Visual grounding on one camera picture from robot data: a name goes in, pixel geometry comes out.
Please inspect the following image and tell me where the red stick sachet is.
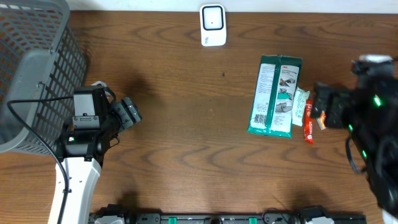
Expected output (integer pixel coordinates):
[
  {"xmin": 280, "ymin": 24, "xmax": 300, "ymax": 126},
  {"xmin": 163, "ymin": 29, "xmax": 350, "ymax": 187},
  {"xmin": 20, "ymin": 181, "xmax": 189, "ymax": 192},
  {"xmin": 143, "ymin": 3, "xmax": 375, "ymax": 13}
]
[{"xmin": 304, "ymin": 100, "xmax": 314, "ymax": 144}]

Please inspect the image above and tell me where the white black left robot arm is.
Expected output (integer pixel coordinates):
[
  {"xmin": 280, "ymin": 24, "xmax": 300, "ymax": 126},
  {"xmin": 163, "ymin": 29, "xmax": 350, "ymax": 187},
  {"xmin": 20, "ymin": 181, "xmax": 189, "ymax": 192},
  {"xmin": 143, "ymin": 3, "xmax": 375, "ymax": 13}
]
[{"xmin": 49, "ymin": 82, "xmax": 142, "ymax": 223}]

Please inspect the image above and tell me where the orange tissue pack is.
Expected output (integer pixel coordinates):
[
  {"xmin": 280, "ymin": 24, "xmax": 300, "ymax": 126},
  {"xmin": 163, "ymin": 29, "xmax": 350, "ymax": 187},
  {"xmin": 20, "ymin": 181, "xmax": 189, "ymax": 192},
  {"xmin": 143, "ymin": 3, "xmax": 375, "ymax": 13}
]
[{"xmin": 317, "ymin": 111, "xmax": 326, "ymax": 130}]

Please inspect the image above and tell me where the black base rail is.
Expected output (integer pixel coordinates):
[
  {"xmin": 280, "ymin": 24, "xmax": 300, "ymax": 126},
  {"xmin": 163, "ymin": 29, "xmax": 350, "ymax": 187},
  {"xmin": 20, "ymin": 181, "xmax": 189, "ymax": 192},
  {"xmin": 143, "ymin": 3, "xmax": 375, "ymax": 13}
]
[{"xmin": 88, "ymin": 204, "xmax": 367, "ymax": 224}]

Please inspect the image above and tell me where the grey plastic mesh basket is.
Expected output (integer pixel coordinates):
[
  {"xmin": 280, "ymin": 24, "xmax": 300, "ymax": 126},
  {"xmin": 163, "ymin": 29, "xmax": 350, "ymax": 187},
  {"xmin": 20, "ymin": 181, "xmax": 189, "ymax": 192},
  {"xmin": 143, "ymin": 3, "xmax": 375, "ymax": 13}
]
[{"xmin": 1, "ymin": 0, "xmax": 88, "ymax": 154}]

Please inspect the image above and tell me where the green white gloves package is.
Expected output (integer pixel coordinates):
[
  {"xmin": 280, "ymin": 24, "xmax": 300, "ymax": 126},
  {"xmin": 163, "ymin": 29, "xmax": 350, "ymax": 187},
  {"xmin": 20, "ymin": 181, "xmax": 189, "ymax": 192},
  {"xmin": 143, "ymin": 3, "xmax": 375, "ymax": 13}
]
[{"xmin": 247, "ymin": 55, "xmax": 303, "ymax": 138}]

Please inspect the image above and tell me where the mint wet wipes pack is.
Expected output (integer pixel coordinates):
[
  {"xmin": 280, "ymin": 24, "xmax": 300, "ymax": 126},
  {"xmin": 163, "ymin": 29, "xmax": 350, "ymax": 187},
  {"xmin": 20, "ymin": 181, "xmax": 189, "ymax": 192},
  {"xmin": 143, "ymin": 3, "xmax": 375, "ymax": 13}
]
[{"xmin": 292, "ymin": 87, "xmax": 310, "ymax": 126}]

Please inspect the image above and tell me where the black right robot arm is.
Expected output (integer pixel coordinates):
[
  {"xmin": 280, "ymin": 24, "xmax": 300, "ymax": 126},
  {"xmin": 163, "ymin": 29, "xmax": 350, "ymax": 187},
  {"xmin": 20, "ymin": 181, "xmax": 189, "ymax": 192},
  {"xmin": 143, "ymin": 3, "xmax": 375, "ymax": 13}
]
[{"xmin": 310, "ymin": 54, "xmax": 397, "ymax": 223}]

